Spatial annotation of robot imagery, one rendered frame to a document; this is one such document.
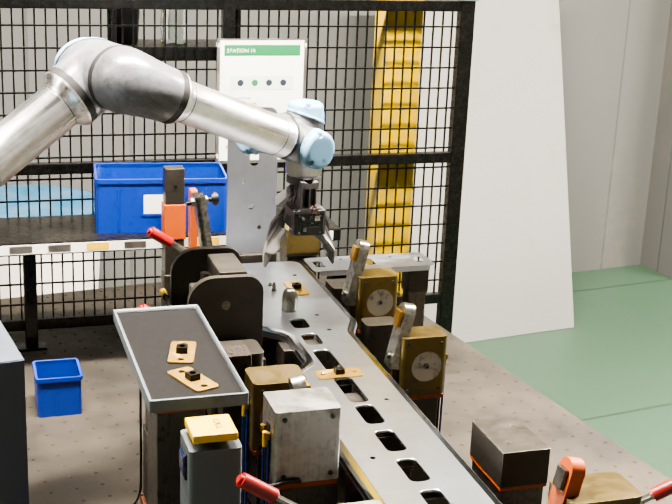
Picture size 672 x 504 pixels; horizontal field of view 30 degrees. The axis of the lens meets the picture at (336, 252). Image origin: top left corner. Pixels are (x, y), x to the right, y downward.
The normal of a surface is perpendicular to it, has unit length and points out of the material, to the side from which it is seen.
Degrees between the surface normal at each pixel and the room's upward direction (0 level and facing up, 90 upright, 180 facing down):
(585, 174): 90
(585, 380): 0
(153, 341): 0
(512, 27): 76
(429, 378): 90
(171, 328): 0
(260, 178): 90
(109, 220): 90
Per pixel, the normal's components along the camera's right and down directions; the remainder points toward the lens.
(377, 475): 0.04, -0.95
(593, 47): 0.43, 0.29
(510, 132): 0.43, 0.05
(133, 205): 0.20, 0.30
